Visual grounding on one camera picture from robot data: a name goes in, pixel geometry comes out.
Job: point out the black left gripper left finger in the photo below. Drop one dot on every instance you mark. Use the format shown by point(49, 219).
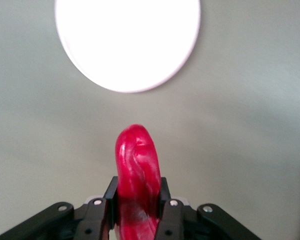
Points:
point(92, 217)

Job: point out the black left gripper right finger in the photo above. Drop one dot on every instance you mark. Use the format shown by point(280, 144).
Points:
point(175, 220)

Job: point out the red chili pepper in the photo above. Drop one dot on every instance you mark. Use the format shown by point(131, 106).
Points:
point(138, 170)

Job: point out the pink round plate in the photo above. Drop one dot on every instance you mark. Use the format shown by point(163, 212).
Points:
point(127, 42)

